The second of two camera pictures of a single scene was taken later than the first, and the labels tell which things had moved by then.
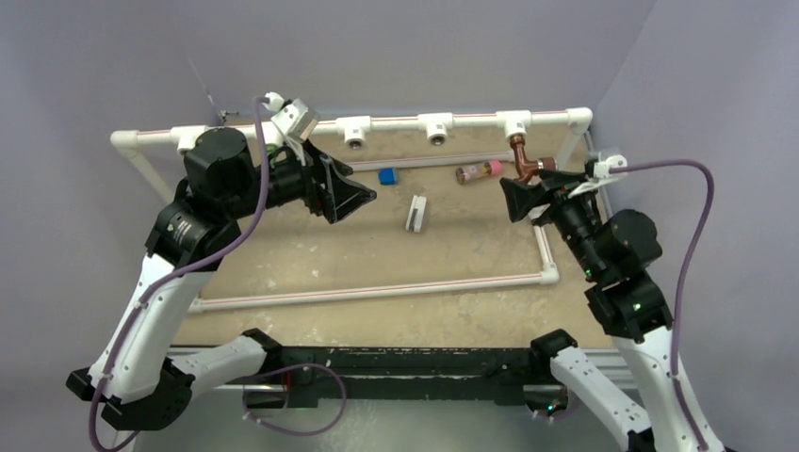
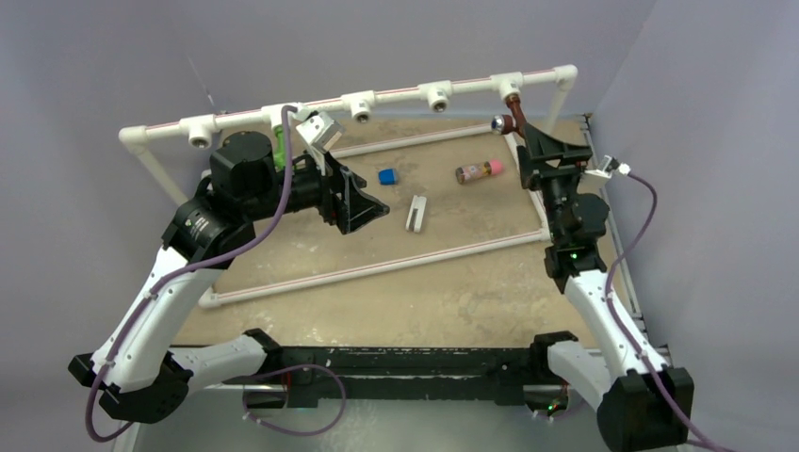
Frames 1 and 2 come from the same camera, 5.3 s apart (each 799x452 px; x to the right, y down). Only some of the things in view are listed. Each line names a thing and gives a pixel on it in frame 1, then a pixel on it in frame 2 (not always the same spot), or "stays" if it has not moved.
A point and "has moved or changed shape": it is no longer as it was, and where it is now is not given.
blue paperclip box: x=387 y=176 stays
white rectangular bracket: x=415 y=220 stays
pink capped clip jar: x=478 y=170 stays
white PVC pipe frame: x=361 y=131 -> x=509 y=88
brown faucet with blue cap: x=528 y=169 has moved or changed shape
